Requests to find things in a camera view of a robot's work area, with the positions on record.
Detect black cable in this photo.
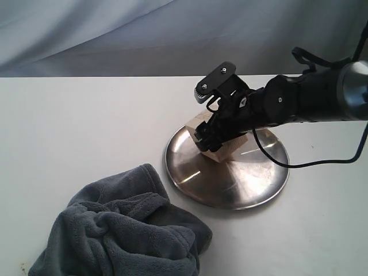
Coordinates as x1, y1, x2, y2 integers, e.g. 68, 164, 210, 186
205, 0, 368, 168

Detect grey backdrop cloth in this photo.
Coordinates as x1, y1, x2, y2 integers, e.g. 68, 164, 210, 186
1, 1, 367, 77

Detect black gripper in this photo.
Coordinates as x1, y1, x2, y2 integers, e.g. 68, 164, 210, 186
194, 86, 270, 152

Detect grey fleece towel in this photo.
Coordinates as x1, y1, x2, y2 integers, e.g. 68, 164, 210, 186
29, 164, 212, 275

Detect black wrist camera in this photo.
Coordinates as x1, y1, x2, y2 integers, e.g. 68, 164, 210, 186
194, 62, 249, 104

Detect round steel plate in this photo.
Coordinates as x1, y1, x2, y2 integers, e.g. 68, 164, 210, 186
164, 127, 289, 210

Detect light wooden cube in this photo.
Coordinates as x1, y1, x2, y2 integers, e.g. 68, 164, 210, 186
185, 110, 248, 163

